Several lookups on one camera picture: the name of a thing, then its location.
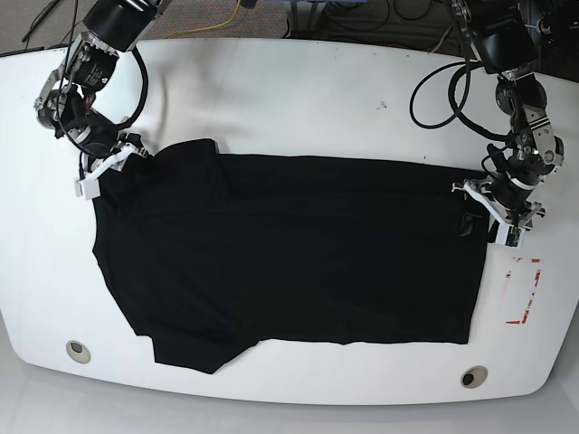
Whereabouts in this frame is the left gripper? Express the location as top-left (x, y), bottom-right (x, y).
top-left (451, 176), bottom-right (546, 236)

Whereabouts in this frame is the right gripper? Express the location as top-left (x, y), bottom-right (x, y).
top-left (76, 128), bottom-right (149, 181)

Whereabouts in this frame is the black t-shirt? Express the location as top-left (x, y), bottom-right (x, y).
top-left (93, 139), bottom-right (489, 374)

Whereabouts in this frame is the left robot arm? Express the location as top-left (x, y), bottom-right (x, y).
top-left (417, 1), bottom-right (565, 248)

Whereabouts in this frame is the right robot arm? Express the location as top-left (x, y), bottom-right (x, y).
top-left (34, 0), bottom-right (170, 182)

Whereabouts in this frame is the red tape rectangle marking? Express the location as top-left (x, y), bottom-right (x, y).
top-left (499, 257), bottom-right (542, 326)

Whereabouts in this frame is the right table grommet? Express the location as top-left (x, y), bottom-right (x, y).
top-left (460, 365), bottom-right (489, 389)

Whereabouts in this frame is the table grommet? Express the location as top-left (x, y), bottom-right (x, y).
top-left (460, 365), bottom-right (489, 389)
top-left (66, 341), bottom-right (91, 364)

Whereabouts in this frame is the left table grommet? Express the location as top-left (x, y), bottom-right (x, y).
top-left (66, 341), bottom-right (91, 364)

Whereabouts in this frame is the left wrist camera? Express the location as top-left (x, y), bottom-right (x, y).
top-left (494, 223), bottom-right (527, 249)

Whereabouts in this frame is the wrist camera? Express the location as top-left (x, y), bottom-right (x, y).
top-left (74, 179), bottom-right (100, 201)
top-left (494, 223), bottom-right (527, 249)

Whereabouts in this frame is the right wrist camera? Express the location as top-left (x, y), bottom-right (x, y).
top-left (74, 179), bottom-right (100, 201)

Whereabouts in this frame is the yellow cable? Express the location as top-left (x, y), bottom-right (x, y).
top-left (162, 0), bottom-right (248, 40)

